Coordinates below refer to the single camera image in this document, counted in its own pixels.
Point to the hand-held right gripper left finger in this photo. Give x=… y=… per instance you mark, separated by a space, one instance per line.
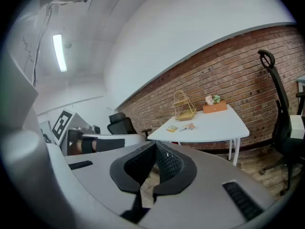
x=100 y=175

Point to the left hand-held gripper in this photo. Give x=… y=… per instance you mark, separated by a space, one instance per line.
x=62 y=128

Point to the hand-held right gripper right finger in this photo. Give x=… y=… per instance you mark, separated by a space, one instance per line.
x=181 y=173

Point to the orange snack packet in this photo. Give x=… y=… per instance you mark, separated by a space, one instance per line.
x=172 y=128

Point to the colourful clear snack packet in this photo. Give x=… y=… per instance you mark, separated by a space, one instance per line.
x=191 y=126

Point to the wicker basket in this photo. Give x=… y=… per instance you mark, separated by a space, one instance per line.
x=184 y=115

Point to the black office chair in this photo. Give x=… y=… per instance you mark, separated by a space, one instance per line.
x=120 y=125
x=282 y=128

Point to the red gift box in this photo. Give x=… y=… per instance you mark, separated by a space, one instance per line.
x=175 y=142

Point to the white table leg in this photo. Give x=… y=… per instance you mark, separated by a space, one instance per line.
x=236 y=151

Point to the orange drawer box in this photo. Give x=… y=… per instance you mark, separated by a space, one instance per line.
x=214 y=108

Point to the pink flower bouquet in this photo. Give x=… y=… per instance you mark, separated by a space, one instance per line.
x=209 y=100

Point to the ceiling light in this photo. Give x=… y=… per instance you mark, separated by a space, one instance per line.
x=59 y=54

